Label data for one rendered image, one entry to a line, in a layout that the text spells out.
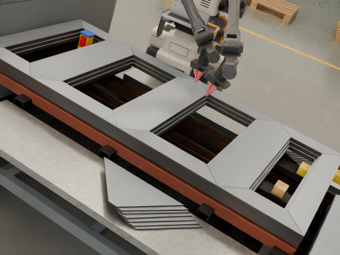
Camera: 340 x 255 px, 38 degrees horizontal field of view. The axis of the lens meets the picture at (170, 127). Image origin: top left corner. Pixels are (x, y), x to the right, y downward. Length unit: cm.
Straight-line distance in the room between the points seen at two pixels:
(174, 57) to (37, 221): 118
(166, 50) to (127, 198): 140
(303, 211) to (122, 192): 65
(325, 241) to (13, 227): 153
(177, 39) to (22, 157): 138
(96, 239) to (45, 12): 116
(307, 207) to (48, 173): 94
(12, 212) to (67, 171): 95
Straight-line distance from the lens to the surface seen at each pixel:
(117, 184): 174
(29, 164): 181
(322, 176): 214
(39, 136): 196
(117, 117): 196
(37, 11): 258
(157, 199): 174
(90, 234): 226
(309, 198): 195
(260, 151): 209
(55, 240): 261
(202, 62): 238
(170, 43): 289
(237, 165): 193
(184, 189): 184
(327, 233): 186
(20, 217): 270
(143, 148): 186
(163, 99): 220
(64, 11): 275
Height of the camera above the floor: 184
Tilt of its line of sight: 29 degrees down
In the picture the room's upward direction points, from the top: 19 degrees clockwise
